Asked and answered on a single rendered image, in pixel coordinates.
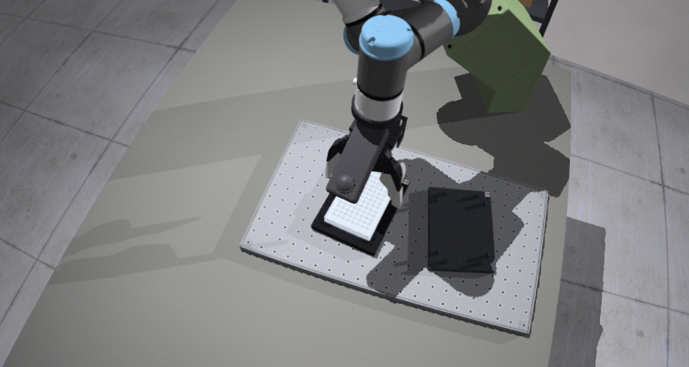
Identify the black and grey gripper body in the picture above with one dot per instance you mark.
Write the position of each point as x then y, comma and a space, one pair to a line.
396, 133

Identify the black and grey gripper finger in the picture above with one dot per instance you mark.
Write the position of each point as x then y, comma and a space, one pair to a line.
334, 154
391, 179

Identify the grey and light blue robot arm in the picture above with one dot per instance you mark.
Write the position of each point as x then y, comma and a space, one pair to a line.
386, 53

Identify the black rectangular frame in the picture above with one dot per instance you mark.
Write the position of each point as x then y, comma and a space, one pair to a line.
370, 247

